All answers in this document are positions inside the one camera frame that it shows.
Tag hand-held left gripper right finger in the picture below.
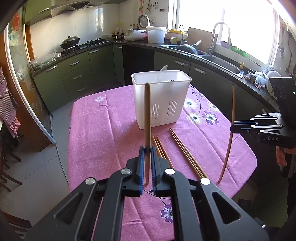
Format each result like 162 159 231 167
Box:
150 146 270 241

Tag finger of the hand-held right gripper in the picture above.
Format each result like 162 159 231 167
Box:
232 113 281 127
231 125 285 134

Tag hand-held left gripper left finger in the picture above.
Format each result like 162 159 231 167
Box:
24 146 146 241

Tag white plastic utensil holder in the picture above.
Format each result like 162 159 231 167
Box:
131 71 192 130

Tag person's right hand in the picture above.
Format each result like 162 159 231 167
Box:
276 146 296 168

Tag white bowl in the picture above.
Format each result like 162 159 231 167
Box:
264 67 282 93

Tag crumpled dish cloths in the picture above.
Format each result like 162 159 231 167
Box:
243 71 270 90

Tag pink floral tablecloth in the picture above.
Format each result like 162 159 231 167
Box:
67 85 257 241

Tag hanging steel ladles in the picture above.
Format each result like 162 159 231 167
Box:
277 28 296 76

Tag steel kitchen sink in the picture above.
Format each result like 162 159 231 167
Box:
159 44 245 80

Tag steel kitchen faucet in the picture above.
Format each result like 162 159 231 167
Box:
207 22 232 56

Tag white plastic spoon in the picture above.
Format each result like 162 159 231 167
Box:
157 65 168 82

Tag brown cutting board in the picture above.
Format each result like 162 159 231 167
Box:
186 27 218 47

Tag kitchen window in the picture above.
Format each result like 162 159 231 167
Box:
172 0 281 66

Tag green base cabinets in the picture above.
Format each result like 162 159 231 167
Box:
32 44 281 130

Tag white bucket with bag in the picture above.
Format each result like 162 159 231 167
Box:
146 26 167 44

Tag dark wooden chair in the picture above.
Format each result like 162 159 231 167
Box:
0 125 23 193

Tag white rice cooker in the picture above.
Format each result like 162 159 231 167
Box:
124 14 150 42

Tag black gas stove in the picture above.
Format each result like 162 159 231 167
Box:
61 39 110 55

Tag plastic bag of greens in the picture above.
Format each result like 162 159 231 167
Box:
30 53 62 70

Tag black lidded wok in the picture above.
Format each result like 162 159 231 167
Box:
60 35 80 49

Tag checked apron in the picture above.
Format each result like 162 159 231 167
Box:
0 68 21 138

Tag sliding glass door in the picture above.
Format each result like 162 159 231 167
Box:
5 13 56 144

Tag steel range hood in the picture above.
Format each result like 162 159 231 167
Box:
50 0 93 17

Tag black wok with handle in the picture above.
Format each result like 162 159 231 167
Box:
174 40 202 55

